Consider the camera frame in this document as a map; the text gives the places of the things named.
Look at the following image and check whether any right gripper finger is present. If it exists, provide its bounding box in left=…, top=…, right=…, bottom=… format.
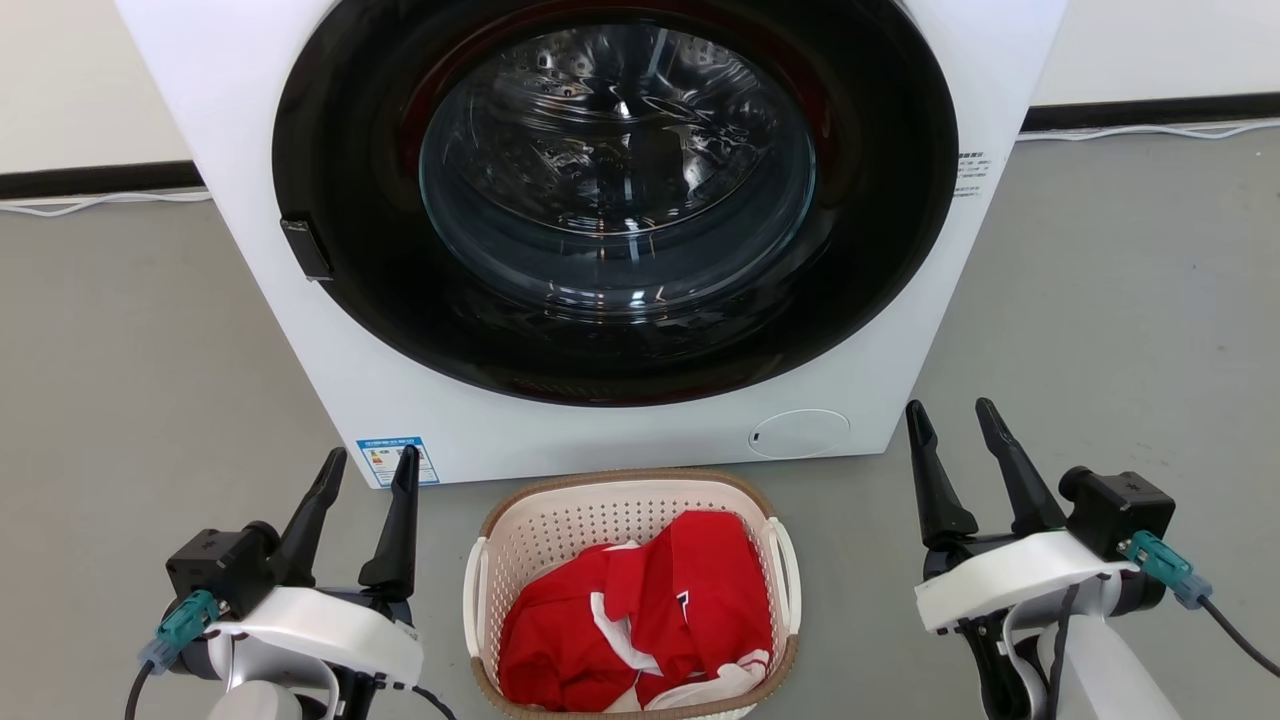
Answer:
left=975, top=397, right=1070, bottom=537
left=904, top=400, right=980, bottom=550

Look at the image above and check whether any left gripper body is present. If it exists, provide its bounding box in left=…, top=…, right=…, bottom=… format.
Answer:
left=205, top=586, right=425, bottom=688

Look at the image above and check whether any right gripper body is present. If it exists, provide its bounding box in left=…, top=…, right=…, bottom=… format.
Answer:
left=914, top=530, right=1140, bottom=634

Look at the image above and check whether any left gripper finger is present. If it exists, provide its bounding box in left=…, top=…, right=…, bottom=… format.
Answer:
left=268, top=447, right=349, bottom=590
left=357, top=445, right=422, bottom=602

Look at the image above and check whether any cream perforated laundry basket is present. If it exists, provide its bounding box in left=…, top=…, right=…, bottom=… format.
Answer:
left=463, top=468, right=803, bottom=720

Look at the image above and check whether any blue energy label sticker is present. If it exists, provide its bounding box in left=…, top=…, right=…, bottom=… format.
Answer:
left=356, top=435, right=442, bottom=489

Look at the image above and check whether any round white filter cover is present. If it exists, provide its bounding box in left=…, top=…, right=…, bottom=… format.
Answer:
left=748, top=409, right=852, bottom=461

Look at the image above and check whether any white front-load washing machine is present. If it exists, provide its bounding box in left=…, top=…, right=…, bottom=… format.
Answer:
left=113, top=0, right=1069, bottom=490

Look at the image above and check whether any red and white garment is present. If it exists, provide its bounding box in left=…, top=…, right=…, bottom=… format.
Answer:
left=497, top=510, right=775, bottom=713

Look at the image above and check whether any dark round glass door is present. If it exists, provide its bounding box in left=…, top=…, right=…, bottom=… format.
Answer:
left=272, top=0, right=961, bottom=408

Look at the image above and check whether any white text side sticker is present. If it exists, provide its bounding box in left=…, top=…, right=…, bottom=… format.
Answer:
left=954, top=150, right=992, bottom=200

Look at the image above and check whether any black baseboard strip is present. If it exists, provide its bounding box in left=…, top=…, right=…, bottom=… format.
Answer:
left=1019, top=92, right=1280, bottom=134
left=0, top=160, right=207, bottom=201

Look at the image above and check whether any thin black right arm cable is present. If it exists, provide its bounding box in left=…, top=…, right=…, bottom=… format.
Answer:
left=1044, top=584, right=1082, bottom=720

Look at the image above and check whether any left camera cable teal plug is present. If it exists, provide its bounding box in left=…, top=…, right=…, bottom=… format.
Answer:
left=124, top=589, right=220, bottom=720

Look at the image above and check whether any camera cable teal plug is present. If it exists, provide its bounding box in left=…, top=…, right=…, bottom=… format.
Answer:
left=124, top=589, right=220, bottom=720
left=1118, top=530, right=1280, bottom=680

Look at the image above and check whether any right camera cable teal plug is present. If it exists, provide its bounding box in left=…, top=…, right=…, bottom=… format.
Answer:
left=1118, top=530, right=1280, bottom=680

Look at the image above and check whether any black door handle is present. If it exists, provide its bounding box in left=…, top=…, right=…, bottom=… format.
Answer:
left=279, top=217, right=335, bottom=283

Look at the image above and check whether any white floor cable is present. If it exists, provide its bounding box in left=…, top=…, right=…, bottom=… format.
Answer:
left=0, top=189, right=214, bottom=219
left=1014, top=117, right=1280, bottom=142

